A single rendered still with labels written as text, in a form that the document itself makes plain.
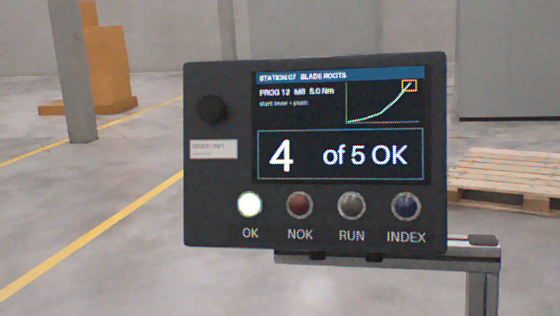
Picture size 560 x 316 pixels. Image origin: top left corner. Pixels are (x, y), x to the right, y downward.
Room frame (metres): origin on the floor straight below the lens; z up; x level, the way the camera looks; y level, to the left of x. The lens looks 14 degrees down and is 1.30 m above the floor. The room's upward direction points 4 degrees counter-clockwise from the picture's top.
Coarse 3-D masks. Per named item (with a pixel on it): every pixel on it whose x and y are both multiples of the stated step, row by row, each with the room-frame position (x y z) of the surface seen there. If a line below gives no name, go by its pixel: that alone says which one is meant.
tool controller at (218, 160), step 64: (192, 64) 0.59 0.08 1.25; (256, 64) 0.57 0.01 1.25; (320, 64) 0.56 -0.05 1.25; (384, 64) 0.54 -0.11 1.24; (192, 128) 0.57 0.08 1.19; (256, 128) 0.55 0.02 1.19; (320, 128) 0.54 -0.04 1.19; (384, 128) 0.53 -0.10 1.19; (192, 192) 0.55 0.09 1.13; (320, 192) 0.52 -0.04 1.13; (384, 192) 0.51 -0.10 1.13; (320, 256) 0.56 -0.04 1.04
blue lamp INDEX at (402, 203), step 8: (408, 192) 0.51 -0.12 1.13; (392, 200) 0.51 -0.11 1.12; (400, 200) 0.50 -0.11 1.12; (408, 200) 0.50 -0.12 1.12; (416, 200) 0.50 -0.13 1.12; (392, 208) 0.50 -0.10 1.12; (400, 208) 0.50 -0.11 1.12; (408, 208) 0.49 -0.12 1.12; (416, 208) 0.50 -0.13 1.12; (400, 216) 0.50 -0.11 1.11; (408, 216) 0.49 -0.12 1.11; (416, 216) 0.50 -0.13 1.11
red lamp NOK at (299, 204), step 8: (296, 192) 0.53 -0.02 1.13; (304, 192) 0.53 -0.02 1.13; (288, 200) 0.53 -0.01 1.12; (296, 200) 0.52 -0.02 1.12; (304, 200) 0.52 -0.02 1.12; (288, 208) 0.52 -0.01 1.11; (296, 208) 0.52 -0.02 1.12; (304, 208) 0.52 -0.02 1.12; (312, 208) 0.52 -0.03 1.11; (296, 216) 0.52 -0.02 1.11; (304, 216) 0.52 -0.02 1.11
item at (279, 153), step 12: (264, 132) 0.55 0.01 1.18; (276, 132) 0.55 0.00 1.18; (288, 132) 0.55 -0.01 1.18; (300, 132) 0.54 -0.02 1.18; (264, 144) 0.55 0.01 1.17; (276, 144) 0.55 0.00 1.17; (288, 144) 0.54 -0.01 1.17; (300, 144) 0.54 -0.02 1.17; (264, 156) 0.55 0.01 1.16; (276, 156) 0.54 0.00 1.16; (288, 156) 0.54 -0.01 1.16; (300, 156) 0.54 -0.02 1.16; (264, 168) 0.54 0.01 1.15; (276, 168) 0.54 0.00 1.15; (288, 168) 0.54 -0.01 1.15; (300, 168) 0.53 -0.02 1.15
